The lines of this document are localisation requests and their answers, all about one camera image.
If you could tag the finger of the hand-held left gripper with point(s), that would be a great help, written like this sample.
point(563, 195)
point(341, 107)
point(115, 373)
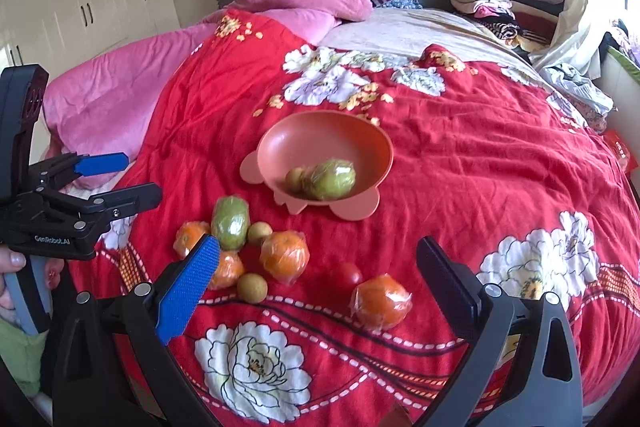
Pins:
point(102, 163)
point(130, 199)

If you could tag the pink blanket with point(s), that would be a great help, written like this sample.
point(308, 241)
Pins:
point(125, 82)

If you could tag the red floral blanket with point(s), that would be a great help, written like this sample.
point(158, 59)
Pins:
point(475, 157)

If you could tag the pink bowl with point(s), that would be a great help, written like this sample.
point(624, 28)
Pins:
point(320, 142)

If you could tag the green window seat mat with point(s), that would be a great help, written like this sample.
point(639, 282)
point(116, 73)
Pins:
point(625, 64)

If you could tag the pile of folded clothes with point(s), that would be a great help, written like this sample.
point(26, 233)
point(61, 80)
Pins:
point(492, 2)

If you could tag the red cherry tomato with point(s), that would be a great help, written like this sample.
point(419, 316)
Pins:
point(349, 274)

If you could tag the grey white crumpled garment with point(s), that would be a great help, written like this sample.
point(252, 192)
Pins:
point(580, 89)

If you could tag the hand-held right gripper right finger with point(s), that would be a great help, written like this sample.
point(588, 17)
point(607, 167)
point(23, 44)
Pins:
point(447, 287)

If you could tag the brown longan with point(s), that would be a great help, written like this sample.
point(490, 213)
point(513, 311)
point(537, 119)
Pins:
point(294, 181)
point(259, 233)
point(251, 288)

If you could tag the orange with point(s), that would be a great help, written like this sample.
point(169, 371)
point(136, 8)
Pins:
point(227, 271)
point(284, 257)
point(189, 238)
point(381, 303)

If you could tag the beige bed sheet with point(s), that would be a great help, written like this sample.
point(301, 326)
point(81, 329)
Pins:
point(400, 29)

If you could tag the green mango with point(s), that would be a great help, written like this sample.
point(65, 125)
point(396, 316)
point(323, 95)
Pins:
point(230, 222)
point(332, 181)

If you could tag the person's left hand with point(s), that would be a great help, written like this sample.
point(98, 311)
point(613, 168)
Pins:
point(10, 263)

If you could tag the blue floral pillow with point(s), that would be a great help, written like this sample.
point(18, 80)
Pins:
point(397, 2)

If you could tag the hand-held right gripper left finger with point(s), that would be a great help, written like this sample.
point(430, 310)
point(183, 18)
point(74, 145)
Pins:
point(187, 289)

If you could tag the dark purple clothes heap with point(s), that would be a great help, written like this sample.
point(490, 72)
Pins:
point(617, 39)

